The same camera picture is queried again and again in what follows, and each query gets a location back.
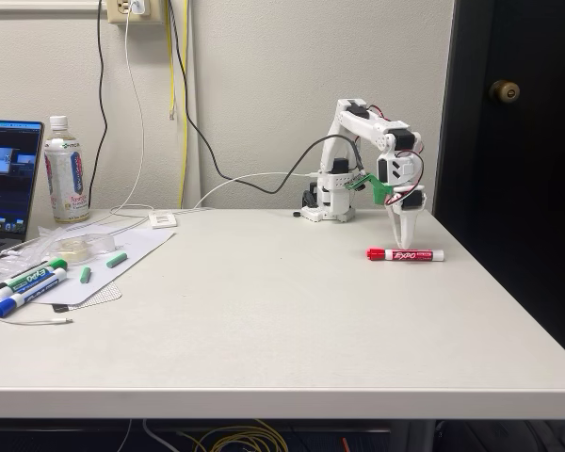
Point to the white paper sheet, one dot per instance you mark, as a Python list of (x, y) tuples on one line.
[(136, 249)]

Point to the small white frame box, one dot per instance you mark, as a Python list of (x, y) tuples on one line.
[(164, 220)]

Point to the grey mesh mat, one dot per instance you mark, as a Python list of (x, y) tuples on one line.
[(108, 294)]

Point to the brass door knob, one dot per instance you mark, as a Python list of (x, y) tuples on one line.
[(503, 92)]

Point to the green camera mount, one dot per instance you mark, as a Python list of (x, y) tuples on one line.
[(381, 190)]

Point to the grey laptop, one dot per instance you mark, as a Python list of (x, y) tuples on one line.
[(9, 188)]

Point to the red Expo marker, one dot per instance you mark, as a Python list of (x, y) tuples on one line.
[(405, 255)]

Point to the white charger plug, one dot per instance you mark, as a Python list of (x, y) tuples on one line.
[(139, 5)]

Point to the beige wall outlet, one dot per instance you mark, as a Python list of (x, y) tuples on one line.
[(117, 13)]

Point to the black door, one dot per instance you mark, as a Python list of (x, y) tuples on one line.
[(522, 188)]

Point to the clear plastic bag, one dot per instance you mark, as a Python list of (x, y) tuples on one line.
[(23, 254)]

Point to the small black tab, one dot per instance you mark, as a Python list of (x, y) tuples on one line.
[(60, 308)]

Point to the green Expo marker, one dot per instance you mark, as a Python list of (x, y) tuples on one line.
[(28, 279)]

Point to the black bag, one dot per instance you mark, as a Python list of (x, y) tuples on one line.
[(522, 438)]

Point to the blue Expo marker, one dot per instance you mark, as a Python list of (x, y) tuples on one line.
[(2, 308)]

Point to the tea bottle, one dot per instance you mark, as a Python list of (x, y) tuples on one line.
[(66, 188)]

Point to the white wall rail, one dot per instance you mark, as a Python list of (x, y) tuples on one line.
[(37, 11)]

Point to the green marker cap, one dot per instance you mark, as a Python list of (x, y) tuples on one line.
[(85, 274), (116, 260)]

